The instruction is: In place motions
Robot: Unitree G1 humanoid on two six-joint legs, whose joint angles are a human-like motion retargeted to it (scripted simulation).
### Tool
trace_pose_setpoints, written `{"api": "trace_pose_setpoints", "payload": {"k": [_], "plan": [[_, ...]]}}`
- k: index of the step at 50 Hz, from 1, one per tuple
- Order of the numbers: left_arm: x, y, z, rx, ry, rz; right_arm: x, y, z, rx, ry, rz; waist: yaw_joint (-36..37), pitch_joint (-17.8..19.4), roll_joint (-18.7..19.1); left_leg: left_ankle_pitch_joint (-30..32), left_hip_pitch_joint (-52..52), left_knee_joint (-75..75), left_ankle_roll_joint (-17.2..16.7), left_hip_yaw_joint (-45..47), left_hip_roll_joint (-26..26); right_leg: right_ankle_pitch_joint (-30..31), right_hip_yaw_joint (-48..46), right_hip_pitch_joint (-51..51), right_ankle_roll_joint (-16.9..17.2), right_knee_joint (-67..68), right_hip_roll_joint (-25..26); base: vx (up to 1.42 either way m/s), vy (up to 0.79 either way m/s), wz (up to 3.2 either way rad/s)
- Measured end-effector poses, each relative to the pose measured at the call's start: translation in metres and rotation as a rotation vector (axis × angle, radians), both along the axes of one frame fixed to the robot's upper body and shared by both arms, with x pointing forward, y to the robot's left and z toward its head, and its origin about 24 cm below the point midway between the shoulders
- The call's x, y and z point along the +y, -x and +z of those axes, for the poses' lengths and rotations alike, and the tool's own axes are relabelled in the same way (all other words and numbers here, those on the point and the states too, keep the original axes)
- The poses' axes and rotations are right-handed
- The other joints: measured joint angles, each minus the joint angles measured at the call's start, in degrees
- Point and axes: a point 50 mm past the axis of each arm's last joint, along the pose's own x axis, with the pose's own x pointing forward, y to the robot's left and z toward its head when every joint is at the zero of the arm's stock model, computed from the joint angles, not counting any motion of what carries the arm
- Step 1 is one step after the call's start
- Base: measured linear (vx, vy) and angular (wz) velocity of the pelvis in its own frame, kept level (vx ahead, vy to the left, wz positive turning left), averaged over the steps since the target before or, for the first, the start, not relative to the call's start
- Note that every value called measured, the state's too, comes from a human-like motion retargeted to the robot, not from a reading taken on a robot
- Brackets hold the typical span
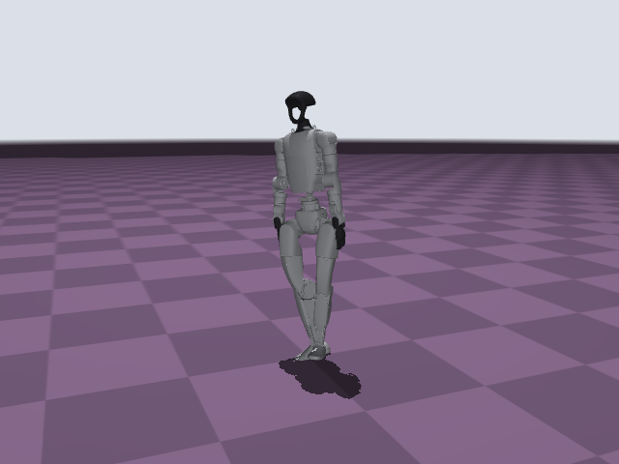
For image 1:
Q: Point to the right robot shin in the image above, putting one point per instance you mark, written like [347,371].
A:
[306,310]

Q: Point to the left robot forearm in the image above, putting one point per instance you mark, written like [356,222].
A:
[335,206]

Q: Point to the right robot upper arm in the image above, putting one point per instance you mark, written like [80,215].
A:
[280,181]

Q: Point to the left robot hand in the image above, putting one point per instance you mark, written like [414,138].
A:
[340,233]

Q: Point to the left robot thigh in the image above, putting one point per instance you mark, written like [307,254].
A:
[326,253]

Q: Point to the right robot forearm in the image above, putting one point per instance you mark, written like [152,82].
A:
[279,205]

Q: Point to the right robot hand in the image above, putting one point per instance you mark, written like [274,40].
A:
[277,225]

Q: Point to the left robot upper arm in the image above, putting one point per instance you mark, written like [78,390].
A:
[328,141]

